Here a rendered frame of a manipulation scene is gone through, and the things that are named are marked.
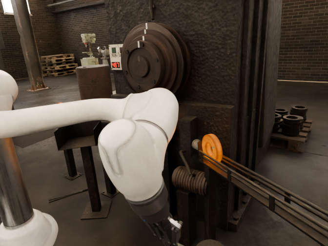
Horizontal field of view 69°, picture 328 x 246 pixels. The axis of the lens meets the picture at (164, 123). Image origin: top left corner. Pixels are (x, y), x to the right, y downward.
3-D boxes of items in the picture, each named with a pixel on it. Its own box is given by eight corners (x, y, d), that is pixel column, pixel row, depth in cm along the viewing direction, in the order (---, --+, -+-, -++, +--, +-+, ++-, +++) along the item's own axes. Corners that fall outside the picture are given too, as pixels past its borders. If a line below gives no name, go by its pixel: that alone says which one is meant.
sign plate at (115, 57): (113, 69, 183) (110, 44, 177) (139, 70, 168) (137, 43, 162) (111, 70, 181) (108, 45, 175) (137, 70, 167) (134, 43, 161)
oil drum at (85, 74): (100, 107, 492) (94, 63, 462) (121, 111, 459) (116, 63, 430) (76, 115, 446) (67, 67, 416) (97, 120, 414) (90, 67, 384)
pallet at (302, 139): (202, 133, 327) (202, 103, 313) (226, 117, 388) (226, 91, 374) (302, 153, 258) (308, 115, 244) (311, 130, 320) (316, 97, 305)
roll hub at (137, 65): (130, 87, 153) (125, 41, 144) (166, 90, 138) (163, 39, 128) (124, 89, 148) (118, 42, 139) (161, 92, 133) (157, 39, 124)
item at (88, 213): (81, 202, 200) (65, 121, 176) (112, 200, 200) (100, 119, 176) (73, 220, 181) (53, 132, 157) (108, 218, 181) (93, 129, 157)
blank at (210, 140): (212, 164, 129) (206, 166, 128) (204, 137, 133) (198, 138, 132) (226, 160, 115) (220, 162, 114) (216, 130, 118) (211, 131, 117)
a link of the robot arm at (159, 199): (138, 163, 56) (145, 179, 60) (113, 194, 51) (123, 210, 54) (170, 173, 51) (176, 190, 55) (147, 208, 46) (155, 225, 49)
